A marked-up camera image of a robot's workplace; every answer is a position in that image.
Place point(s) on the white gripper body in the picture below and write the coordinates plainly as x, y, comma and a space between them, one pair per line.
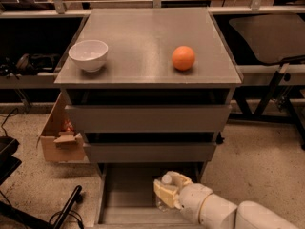
193, 195

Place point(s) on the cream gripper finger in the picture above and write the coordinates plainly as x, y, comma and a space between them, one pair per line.
176, 179
167, 193

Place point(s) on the clear plastic water bottle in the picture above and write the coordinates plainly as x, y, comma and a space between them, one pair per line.
159, 202

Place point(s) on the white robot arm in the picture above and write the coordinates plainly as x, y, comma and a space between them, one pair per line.
219, 213

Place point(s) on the grey open bottom drawer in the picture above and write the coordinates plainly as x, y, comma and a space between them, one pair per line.
127, 199

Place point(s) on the grey drawer cabinet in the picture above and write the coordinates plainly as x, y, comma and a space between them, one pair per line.
141, 43

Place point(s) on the grey middle drawer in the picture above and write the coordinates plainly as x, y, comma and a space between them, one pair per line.
149, 147

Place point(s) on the grey top drawer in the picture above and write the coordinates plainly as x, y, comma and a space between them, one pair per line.
148, 111

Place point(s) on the black chair base leg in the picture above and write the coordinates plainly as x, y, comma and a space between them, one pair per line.
58, 218

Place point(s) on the brown cardboard box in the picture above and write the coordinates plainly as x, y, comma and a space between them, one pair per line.
60, 142

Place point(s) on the orange fruit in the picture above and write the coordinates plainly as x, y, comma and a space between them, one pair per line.
183, 58

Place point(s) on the white ceramic bowl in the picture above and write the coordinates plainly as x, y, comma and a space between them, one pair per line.
89, 55

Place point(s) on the black equipment at left edge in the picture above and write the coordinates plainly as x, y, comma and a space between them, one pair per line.
8, 163

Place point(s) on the dark chair seat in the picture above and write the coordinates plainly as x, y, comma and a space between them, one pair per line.
273, 38

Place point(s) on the black headphones on shelf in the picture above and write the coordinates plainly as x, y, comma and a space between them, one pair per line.
35, 63

